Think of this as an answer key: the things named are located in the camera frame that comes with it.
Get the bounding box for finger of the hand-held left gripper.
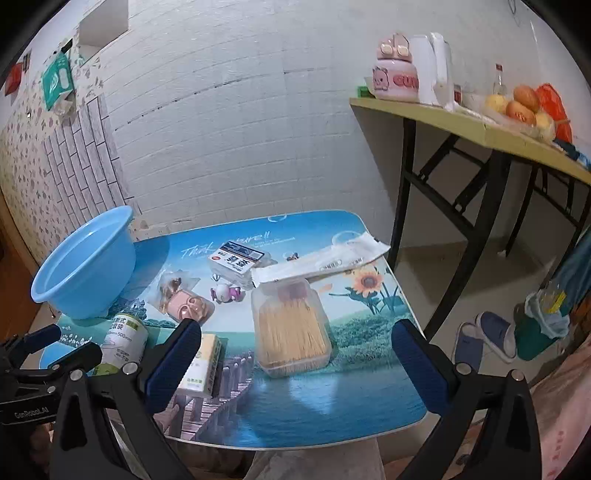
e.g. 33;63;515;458
39;342;103;377
9;324;62;358

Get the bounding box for clear toothpick container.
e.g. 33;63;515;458
250;279;334;379

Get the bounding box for white electric kettle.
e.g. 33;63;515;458
410;32;455;109

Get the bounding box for pink small case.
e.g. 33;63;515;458
167;290;215;323

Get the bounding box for teal cloth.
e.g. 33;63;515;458
549;240;591;315

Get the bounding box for clear small plastic bag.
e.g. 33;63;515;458
154;270;201;312

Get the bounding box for white green bag roll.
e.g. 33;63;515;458
95;311;148;377

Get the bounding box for green tissue pack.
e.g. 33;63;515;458
42;51;75;112

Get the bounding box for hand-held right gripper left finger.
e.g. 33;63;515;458
48;318;204;480

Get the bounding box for brown wooden door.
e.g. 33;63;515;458
0;189;42;324

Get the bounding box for yellow table with black legs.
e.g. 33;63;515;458
349;96;591;342

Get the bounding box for pink cartoon jar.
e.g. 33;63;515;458
372;31;421;100

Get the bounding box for yellow green small box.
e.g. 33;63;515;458
178;333;222;397

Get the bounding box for white labelled plastic box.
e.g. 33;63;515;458
208;240;272;289

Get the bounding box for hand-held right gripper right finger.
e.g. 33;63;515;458
392;318;543;480

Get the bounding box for long clear plastic packet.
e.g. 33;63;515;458
252;232;391;287

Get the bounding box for pink printed cloth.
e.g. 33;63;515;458
529;342;591;480

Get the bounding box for orange fruit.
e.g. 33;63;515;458
505;100;536;126
513;85;540;112

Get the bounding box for red wall box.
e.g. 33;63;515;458
4;62;24;95

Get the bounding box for blue plastic basin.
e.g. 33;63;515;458
31;205;138;320

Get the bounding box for green trash bin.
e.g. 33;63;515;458
513;291;573;363

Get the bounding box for white purple cat figurine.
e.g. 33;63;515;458
210;282;243;304

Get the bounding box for orange plastic bag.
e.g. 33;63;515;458
536;83;572;144

